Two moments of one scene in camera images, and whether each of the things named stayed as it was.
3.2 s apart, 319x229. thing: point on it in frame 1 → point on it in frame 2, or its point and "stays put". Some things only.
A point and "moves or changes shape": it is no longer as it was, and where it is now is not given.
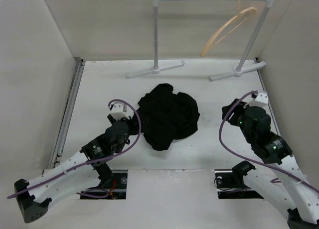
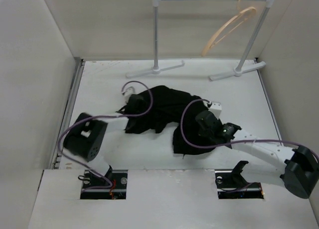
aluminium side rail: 68,113 stays put
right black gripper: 238,109 → 201,132
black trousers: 166,116 moves or changes shape
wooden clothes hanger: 210,40 stays put
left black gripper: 134,126 → 143,108
